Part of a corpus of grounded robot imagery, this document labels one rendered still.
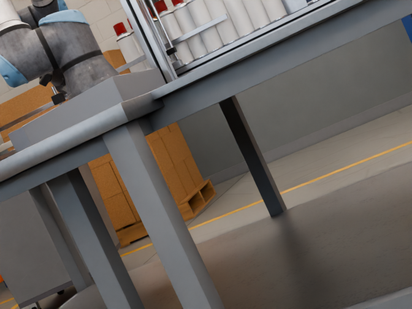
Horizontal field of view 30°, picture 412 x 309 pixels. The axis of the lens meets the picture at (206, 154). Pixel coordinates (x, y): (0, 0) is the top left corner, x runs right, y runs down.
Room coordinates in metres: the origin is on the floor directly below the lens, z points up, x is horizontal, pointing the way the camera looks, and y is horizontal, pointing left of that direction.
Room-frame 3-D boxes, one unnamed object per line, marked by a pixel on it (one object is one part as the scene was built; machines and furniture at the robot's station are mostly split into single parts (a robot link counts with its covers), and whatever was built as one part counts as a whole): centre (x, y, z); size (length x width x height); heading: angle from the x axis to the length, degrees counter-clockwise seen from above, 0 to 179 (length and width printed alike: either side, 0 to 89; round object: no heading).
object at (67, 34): (2.03, 0.20, 1.06); 0.13 x 0.12 x 0.14; 98
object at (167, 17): (2.30, -0.06, 0.98); 0.05 x 0.05 x 0.20
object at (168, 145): (6.25, 0.75, 0.70); 1.20 x 0.83 x 1.39; 74
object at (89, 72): (2.03, 0.19, 0.95); 0.15 x 0.15 x 0.10
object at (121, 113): (2.09, 0.36, 0.81); 0.90 x 0.90 x 0.04; 68
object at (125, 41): (2.37, 0.08, 0.98); 0.05 x 0.05 x 0.20
